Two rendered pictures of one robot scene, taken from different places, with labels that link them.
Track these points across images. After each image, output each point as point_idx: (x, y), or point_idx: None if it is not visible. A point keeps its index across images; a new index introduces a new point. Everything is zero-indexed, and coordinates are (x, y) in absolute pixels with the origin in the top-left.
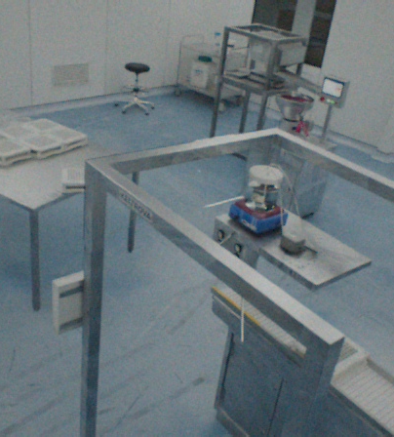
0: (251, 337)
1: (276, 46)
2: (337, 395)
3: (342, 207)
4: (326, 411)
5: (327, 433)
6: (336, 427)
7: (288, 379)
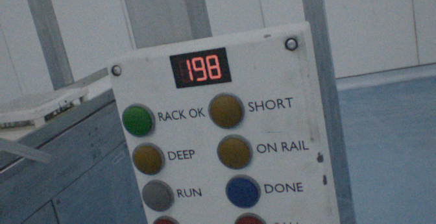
0: (4, 197)
1: None
2: (106, 100)
3: None
4: (100, 154)
5: (112, 182)
6: (111, 159)
7: (60, 189)
